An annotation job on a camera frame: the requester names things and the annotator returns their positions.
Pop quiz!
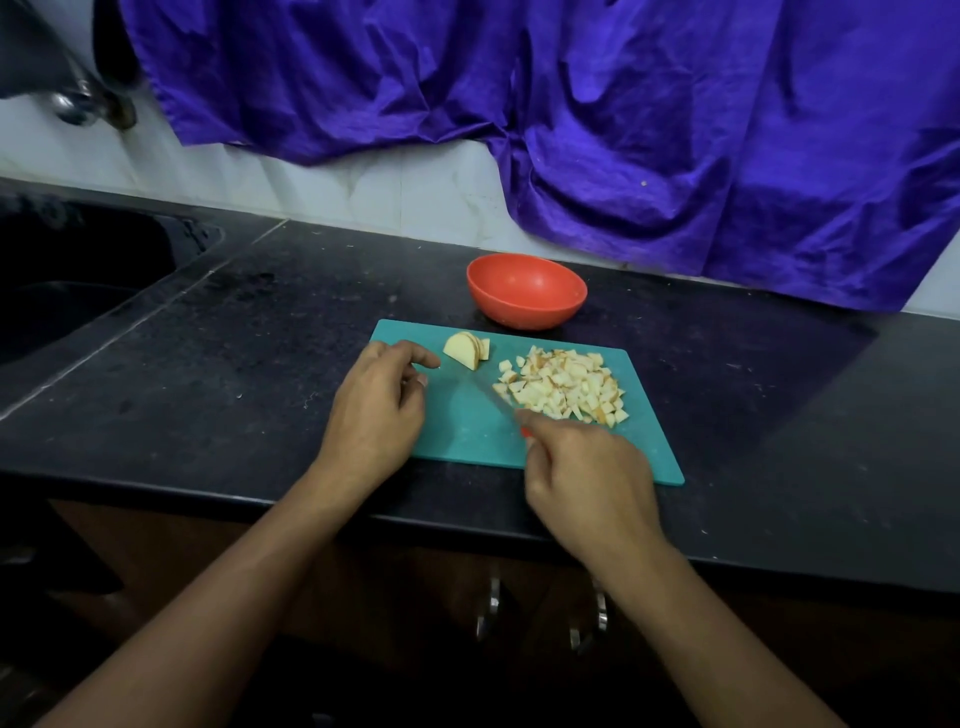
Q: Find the teal plastic cutting board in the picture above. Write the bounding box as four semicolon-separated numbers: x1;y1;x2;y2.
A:
367;318;687;486

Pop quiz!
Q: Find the metal faucet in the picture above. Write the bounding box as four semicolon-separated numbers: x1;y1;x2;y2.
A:
0;30;140;132

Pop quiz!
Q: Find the orange bowl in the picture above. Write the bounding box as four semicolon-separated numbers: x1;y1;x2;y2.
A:
465;252;590;332

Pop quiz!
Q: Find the person's left forearm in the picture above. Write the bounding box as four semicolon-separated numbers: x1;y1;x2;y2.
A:
37;472;362;728

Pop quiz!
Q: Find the purple cloth curtain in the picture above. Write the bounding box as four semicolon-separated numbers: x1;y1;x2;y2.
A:
120;0;960;314

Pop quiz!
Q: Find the person's left hand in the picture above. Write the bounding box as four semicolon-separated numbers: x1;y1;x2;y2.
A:
312;340;443;504

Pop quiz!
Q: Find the red-handled kitchen knife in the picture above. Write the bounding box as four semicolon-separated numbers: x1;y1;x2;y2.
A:
477;375;539;443

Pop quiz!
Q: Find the pile of diced apple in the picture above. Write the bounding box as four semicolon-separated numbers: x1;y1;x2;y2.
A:
493;346;630;429

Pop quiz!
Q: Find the dark kitchen sink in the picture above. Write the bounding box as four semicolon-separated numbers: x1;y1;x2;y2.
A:
0;195;227;365

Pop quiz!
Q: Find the metal cabinet handle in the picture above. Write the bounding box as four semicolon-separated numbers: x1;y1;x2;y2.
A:
567;582;611;656
474;577;504;647

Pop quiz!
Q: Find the person's right forearm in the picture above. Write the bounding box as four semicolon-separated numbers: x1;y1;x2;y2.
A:
607;537;849;728

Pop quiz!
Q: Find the person's right hand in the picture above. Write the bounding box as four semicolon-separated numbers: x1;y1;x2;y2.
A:
516;411;669;579

